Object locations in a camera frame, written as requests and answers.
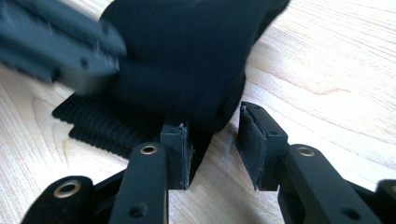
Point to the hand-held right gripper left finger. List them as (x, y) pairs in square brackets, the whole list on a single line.
[(178, 155)]

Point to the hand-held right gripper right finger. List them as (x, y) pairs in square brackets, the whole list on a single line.
[(264, 146)]

